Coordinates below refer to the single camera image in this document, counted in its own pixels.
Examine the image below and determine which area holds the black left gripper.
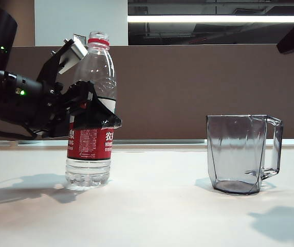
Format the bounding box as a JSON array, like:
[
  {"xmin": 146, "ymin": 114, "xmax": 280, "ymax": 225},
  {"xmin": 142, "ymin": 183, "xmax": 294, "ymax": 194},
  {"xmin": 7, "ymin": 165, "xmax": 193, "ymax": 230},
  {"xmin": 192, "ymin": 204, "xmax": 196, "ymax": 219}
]
[{"xmin": 33, "ymin": 80, "xmax": 123, "ymax": 139}]

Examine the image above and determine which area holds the clear red-label water bottle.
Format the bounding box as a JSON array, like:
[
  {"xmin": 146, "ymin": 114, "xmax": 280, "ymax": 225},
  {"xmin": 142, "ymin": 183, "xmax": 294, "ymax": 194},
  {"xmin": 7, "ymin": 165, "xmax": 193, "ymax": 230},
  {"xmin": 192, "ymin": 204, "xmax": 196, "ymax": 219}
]
[{"xmin": 65, "ymin": 31, "xmax": 118, "ymax": 192}]

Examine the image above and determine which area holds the brown desk partition panel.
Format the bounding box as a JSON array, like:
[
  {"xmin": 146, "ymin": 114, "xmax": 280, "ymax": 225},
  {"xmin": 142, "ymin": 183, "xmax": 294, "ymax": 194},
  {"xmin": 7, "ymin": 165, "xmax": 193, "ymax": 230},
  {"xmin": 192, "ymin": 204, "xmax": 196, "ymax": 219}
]
[{"xmin": 8, "ymin": 44, "xmax": 294, "ymax": 141}]

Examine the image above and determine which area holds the white ceiling light strip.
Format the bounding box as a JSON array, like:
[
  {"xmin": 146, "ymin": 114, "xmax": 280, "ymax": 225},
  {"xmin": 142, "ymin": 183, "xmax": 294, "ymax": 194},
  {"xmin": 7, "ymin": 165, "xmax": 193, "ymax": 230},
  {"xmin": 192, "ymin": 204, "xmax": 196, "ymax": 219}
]
[{"xmin": 126, "ymin": 14, "xmax": 294, "ymax": 24}]

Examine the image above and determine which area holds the brown round column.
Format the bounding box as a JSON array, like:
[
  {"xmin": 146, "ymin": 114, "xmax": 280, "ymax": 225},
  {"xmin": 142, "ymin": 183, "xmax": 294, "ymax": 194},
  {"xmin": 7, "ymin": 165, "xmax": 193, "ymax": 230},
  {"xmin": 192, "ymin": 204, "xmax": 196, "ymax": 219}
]
[{"xmin": 15, "ymin": 0, "xmax": 36, "ymax": 47}]

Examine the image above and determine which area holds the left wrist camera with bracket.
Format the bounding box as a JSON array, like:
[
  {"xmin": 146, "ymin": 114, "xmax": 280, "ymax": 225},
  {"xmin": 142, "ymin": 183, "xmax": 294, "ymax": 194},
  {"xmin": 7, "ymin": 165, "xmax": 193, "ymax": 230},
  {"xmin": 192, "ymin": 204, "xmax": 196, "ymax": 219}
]
[{"xmin": 37, "ymin": 33, "xmax": 89, "ymax": 86}]

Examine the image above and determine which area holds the grey wall plate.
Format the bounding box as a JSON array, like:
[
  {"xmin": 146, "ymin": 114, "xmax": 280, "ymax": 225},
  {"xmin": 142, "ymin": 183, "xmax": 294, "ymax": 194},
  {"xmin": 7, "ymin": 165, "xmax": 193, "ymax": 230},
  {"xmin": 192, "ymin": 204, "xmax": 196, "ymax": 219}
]
[{"xmin": 72, "ymin": 32, "xmax": 87, "ymax": 43}]

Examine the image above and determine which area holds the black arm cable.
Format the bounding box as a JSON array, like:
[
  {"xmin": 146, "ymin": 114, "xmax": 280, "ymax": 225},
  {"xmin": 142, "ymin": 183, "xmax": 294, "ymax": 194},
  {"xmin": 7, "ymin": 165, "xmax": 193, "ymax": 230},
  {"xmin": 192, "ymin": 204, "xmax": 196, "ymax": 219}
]
[{"xmin": 0, "ymin": 122, "xmax": 39, "ymax": 141}]

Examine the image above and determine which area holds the transparent grey handled cup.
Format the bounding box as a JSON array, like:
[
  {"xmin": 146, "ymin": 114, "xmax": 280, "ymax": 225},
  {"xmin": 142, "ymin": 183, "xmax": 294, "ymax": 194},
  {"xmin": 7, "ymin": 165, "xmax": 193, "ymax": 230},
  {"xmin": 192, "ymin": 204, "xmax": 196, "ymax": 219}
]
[{"xmin": 206, "ymin": 114, "xmax": 284, "ymax": 196}]

